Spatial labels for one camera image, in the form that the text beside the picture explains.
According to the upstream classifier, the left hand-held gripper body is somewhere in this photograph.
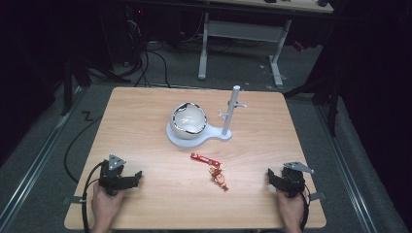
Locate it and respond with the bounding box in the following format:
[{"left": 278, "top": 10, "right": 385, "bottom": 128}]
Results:
[{"left": 98, "top": 153, "right": 131, "bottom": 197}]

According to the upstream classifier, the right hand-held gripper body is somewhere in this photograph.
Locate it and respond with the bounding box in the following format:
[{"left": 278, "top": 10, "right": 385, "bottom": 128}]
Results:
[{"left": 278, "top": 161, "right": 315, "bottom": 199}]

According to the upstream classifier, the red strap doll keychain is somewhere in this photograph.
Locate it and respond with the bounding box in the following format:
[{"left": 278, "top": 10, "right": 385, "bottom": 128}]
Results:
[{"left": 189, "top": 151, "right": 230, "bottom": 192}]

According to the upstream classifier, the person's right hand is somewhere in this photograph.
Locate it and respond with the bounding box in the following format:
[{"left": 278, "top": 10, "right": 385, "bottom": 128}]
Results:
[{"left": 275, "top": 188, "right": 307, "bottom": 233}]

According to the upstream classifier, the person's left hand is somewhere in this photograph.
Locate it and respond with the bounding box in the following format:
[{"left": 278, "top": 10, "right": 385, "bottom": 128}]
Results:
[{"left": 90, "top": 184, "right": 126, "bottom": 233}]

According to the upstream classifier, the grey tape tab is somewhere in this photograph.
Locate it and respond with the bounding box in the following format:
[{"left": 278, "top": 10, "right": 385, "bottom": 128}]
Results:
[
  {"left": 308, "top": 191, "right": 327, "bottom": 202},
  {"left": 62, "top": 195, "right": 87, "bottom": 205}
]

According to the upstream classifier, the white ceramic bowl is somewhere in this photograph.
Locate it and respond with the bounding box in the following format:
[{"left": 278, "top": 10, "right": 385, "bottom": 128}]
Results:
[{"left": 169, "top": 101, "right": 208, "bottom": 141}]

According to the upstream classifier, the white hook stand with base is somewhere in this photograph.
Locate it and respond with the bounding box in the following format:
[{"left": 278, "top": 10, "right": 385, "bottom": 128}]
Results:
[{"left": 165, "top": 84, "right": 248, "bottom": 149}]

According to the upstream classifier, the black metal stand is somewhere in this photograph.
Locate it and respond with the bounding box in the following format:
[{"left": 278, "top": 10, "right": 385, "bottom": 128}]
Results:
[
  {"left": 283, "top": 48, "right": 343, "bottom": 137},
  {"left": 59, "top": 56, "right": 132, "bottom": 117}
]

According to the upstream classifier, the wooden desk with white legs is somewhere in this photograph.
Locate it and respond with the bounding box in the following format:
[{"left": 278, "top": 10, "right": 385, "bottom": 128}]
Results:
[{"left": 196, "top": 0, "right": 334, "bottom": 89}]

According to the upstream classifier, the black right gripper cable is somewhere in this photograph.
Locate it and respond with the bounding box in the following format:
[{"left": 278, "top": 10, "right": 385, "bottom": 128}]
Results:
[{"left": 298, "top": 189, "right": 313, "bottom": 233}]

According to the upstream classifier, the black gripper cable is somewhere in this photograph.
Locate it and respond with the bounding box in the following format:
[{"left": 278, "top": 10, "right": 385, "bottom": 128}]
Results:
[
  {"left": 298, "top": 189, "right": 313, "bottom": 233},
  {"left": 81, "top": 161, "right": 105, "bottom": 233}
]

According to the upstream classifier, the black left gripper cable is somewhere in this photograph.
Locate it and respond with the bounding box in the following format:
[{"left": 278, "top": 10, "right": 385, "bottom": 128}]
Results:
[{"left": 81, "top": 161, "right": 105, "bottom": 233}]

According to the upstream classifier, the black floor cable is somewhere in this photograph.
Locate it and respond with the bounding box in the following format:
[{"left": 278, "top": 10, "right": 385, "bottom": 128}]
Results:
[{"left": 63, "top": 110, "right": 104, "bottom": 184}]

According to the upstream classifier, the metal floor rail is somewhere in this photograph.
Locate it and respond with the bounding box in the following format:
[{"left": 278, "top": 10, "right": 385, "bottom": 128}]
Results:
[
  {"left": 0, "top": 86, "right": 87, "bottom": 229},
  {"left": 315, "top": 103, "right": 379, "bottom": 233}
]

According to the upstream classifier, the bundle of black cables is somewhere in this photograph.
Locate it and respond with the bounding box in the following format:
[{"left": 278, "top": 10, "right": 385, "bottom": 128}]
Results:
[{"left": 122, "top": 6, "right": 172, "bottom": 89}]

